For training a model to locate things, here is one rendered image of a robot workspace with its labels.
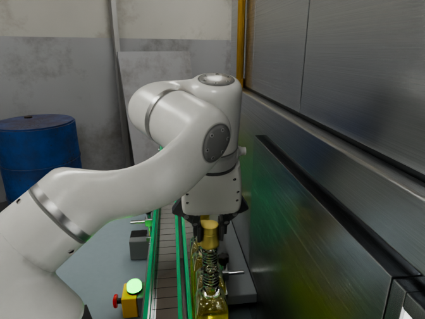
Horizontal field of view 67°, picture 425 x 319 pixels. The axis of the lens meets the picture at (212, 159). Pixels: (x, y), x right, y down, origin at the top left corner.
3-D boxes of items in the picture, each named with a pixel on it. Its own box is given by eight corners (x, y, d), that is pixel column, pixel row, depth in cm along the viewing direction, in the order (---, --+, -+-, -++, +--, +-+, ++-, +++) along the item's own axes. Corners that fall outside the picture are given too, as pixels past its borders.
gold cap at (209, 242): (220, 249, 59) (220, 228, 57) (201, 250, 58) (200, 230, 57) (217, 238, 62) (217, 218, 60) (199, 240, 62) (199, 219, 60)
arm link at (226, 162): (241, 131, 52) (240, 145, 54) (187, 133, 51) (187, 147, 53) (251, 156, 46) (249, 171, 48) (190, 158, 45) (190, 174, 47)
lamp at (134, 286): (141, 294, 93) (140, 286, 92) (126, 295, 92) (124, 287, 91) (143, 283, 97) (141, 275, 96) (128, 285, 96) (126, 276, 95)
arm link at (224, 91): (162, 108, 34) (117, 83, 40) (167, 185, 40) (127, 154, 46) (255, 78, 43) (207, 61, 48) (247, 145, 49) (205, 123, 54)
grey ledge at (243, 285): (255, 321, 89) (257, 288, 85) (224, 324, 87) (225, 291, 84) (212, 184, 178) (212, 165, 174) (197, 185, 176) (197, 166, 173)
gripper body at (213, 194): (240, 141, 53) (235, 192, 60) (179, 143, 52) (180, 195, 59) (249, 167, 47) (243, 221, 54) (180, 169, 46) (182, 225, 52)
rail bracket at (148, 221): (153, 244, 107) (151, 209, 103) (131, 246, 107) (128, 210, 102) (154, 238, 111) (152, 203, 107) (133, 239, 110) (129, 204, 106)
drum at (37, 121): (9, 216, 301) (-14, 117, 270) (79, 199, 336) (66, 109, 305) (18, 250, 251) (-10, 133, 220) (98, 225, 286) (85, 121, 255)
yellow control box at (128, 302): (147, 317, 94) (145, 297, 92) (121, 319, 93) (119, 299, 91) (148, 300, 101) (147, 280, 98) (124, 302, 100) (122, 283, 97)
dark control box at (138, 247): (152, 259, 120) (150, 240, 117) (130, 261, 119) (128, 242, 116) (153, 247, 127) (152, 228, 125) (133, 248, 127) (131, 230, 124)
